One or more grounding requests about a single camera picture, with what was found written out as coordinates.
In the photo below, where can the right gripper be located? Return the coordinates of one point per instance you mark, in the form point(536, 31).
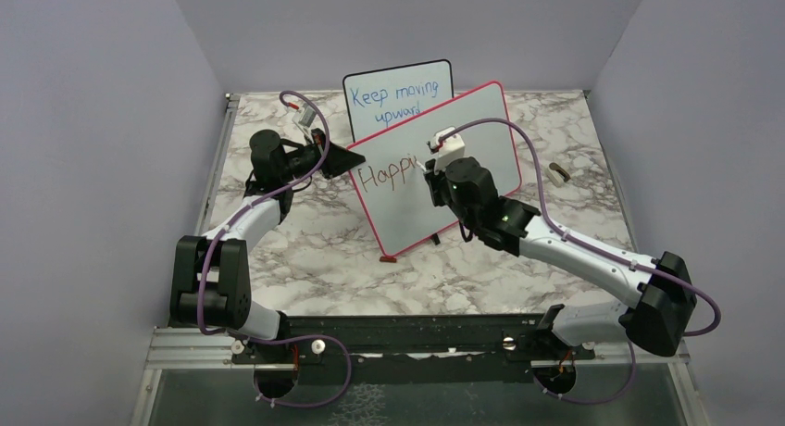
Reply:
point(435, 179)

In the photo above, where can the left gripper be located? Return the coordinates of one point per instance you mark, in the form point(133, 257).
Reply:
point(339, 160)

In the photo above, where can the pink framed whiteboard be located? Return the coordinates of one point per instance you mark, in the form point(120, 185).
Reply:
point(390, 184)

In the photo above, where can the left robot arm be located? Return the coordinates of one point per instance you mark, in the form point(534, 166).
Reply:
point(211, 277)

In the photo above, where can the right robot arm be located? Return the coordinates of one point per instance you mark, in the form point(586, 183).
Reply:
point(652, 302)

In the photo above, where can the black framed whiteboard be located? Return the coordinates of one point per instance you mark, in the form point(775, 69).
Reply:
point(379, 98)

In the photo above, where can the small white eraser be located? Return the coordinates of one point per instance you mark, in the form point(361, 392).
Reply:
point(557, 174)

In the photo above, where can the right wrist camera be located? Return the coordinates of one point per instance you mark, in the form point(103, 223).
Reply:
point(446, 146)

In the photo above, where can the black mounting rail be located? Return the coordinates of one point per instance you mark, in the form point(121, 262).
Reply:
point(329, 350)

